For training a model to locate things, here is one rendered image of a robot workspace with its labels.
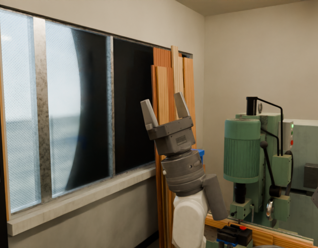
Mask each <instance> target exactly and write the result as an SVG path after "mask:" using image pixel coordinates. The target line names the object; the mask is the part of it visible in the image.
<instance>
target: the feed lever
mask: <svg viewBox="0 0 318 248"><path fill-rule="evenodd" d="M267 146H268V143H267V142H266V141H261V142H260V147H261V148H263V150H264V154H265V158H266V162H267V166H268V170H269V174H270V178H271V182H272V185H271V186H270V188H269V195H270V196H274V197H278V198H279V197H280V196H281V192H282V188H281V187H280V186H276V185H275V182H274V178H273V174H272V170H271V165H270V161H269V157H268V153H267V149H266V148H267Z"/></svg>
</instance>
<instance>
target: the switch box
mask: <svg viewBox="0 0 318 248"><path fill-rule="evenodd" d="M292 124H293V121H283V150H285V151H288V150H290V149H291V148H292V145H291V140H293V135H292V137H291V131H293V128H292V127H291V125H292ZM278 138H279V150H281V121H280V122H279V126H278ZM290 146H291V147H290Z"/></svg>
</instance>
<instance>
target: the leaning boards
mask: <svg viewBox="0 0 318 248"><path fill-rule="evenodd" d="M153 62H154V65H151V77H152V98H153V111H154V114H155V117H156V119H157V122H158V125H162V124H165V123H169V122H172V121H175V120H178V119H179V118H178V114H177V109H176V104H175V99H174V94H175V93H178V92H182V94H183V97H184V99H185V102H186V104H187V107H188V109H189V112H190V116H191V118H192V122H193V125H194V126H193V127H191V128H192V131H193V135H194V138H195V142H196V126H195V102H194V78H193V59H189V58H183V57H182V54H180V53H178V47H177V46H173V45H172V46H171V51H167V50H164V49H159V48H155V47H153ZM181 119H182V118H181ZM192 149H196V143H195V144H194V145H192ZM165 158H166V156H164V155H158V152H157V149H156V145H155V161H156V182H157V203H158V224H159V248H176V247H175V246H174V245H173V244H172V231H173V217H174V210H175V207H174V204H173V202H174V199H175V197H176V193H174V192H172V191H170V190H169V187H168V184H167V181H166V177H165V175H164V174H163V167H162V164H161V161H162V160H163V159H165Z"/></svg>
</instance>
